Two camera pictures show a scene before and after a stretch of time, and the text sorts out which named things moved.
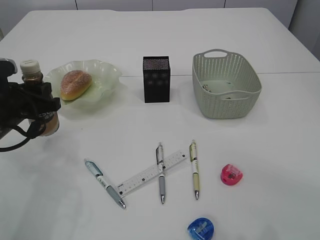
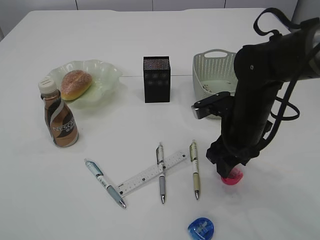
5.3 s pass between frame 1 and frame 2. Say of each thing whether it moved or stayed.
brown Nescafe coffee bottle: moved
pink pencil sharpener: stayed
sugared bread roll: stayed
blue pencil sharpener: stayed
